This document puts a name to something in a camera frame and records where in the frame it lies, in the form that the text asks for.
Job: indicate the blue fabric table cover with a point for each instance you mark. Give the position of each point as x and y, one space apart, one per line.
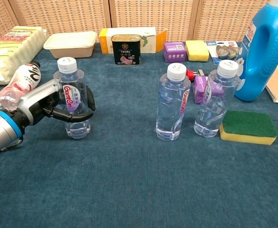
138 190

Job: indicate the clear Ganten water bottle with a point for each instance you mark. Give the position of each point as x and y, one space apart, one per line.
214 107
68 76
172 107

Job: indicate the blue detergent jug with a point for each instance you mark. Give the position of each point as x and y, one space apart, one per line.
260 71

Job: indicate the beige lidded food container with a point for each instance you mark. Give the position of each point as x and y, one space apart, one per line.
69 45

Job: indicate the yellow sponge multipack bag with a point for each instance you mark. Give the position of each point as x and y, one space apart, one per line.
8 54

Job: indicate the plain yellow sponge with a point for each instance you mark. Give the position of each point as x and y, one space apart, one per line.
197 51

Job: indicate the green yellow scouring sponge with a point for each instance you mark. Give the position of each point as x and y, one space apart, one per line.
248 123

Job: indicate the black luncheon meat can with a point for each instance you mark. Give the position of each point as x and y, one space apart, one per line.
125 52

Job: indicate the pink white drink bottle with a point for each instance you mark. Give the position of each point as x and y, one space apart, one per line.
22 79

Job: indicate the red emergency stop button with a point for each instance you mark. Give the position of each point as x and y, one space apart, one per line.
200 72

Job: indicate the purple wrapped box with barcode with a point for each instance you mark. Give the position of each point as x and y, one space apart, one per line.
199 89

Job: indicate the purple cube box with icons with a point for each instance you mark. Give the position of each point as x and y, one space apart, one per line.
174 52

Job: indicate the woven bamboo folding screen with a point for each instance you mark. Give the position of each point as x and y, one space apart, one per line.
153 14

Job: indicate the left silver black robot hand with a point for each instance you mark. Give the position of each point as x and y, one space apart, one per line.
37 96

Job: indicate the white orange carton box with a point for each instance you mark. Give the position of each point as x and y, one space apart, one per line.
129 33

